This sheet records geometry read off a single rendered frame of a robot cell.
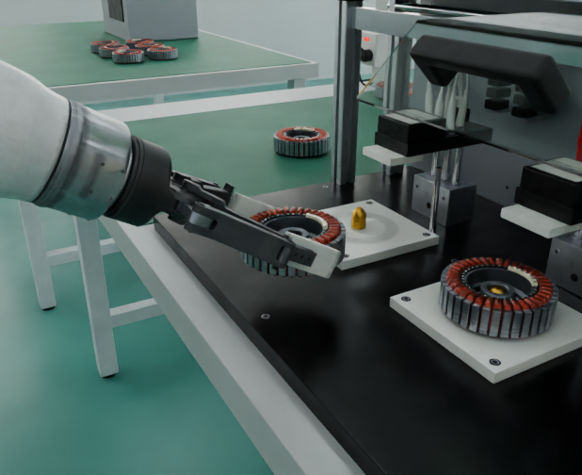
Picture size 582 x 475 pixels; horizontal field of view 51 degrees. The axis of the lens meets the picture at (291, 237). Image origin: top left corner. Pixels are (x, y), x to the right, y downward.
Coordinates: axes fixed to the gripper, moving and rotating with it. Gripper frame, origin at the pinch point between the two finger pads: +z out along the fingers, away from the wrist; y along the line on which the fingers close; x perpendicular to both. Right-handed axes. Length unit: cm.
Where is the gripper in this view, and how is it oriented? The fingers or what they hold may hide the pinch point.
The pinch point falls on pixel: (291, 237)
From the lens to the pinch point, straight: 65.4
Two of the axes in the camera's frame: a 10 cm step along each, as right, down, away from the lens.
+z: 7.6, 2.7, 5.9
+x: 4.3, -8.9, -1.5
